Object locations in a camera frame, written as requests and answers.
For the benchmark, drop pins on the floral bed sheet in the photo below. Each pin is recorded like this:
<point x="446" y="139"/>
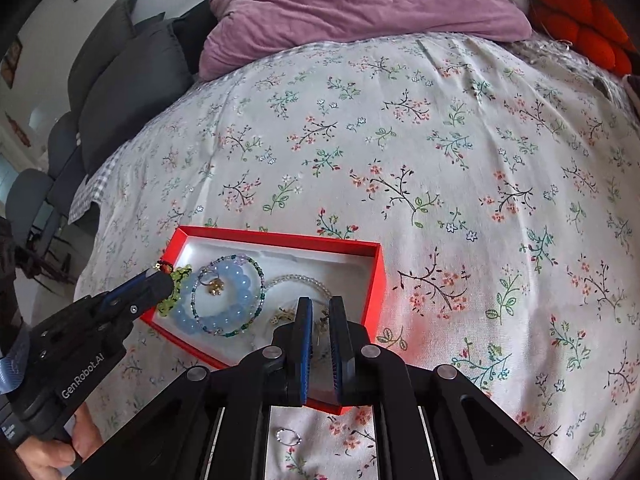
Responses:
<point x="501" y="182"/>

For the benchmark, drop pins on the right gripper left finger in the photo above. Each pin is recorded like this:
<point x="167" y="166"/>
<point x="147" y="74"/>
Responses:
<point x="299" y="352"/>

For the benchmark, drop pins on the person's left hand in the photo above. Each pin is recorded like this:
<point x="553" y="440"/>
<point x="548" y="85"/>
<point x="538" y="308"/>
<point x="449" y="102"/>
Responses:
<point x="44" y="460"/>

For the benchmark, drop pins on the purple pillow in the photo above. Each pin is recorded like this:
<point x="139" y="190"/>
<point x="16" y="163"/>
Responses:
<point x="248" y="30"/>

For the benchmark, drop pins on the grey office chair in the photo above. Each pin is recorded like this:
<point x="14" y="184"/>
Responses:
<point x="39" y="202"/>

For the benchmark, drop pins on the black crystal hair claw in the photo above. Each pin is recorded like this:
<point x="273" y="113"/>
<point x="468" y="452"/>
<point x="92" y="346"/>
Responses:
<point x="321" y="335"/>

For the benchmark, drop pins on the red jewelry box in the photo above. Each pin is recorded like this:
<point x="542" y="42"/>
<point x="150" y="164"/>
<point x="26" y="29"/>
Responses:
<point x="245" y="284"/>

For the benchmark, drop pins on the green bead bracelet white pendant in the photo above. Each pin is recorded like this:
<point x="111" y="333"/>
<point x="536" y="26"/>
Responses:
<point x="178" y="274"/>

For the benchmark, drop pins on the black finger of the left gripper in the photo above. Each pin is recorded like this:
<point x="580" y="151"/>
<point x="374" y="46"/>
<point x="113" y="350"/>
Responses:
<point x="137" y="295"/>

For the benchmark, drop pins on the dark grey cushion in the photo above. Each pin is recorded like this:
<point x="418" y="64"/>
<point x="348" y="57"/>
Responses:
<point x="127" y="73"/>

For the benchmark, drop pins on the orange knitted cushion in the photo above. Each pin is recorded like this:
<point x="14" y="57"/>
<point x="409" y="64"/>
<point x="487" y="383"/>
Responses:
<point x="590" y="28"/>

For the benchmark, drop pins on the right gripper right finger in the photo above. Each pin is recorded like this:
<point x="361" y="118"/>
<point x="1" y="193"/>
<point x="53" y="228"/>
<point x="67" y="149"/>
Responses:
<point x="342" y="352"/>

